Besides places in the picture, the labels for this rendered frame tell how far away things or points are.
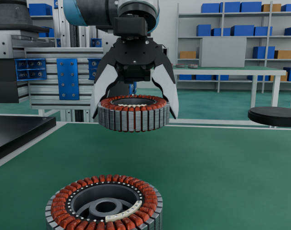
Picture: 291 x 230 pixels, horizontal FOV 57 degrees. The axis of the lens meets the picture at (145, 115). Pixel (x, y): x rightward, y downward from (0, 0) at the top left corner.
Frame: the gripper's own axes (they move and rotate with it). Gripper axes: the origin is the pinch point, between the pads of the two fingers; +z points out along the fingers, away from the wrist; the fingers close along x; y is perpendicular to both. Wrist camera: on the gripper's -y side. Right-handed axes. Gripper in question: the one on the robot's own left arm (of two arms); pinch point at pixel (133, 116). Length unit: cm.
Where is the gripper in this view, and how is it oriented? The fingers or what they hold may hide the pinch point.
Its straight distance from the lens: 42.1
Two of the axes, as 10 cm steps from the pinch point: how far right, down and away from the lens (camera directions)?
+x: -10.0, -0.1, 0.2
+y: 0.2, 2.8, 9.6
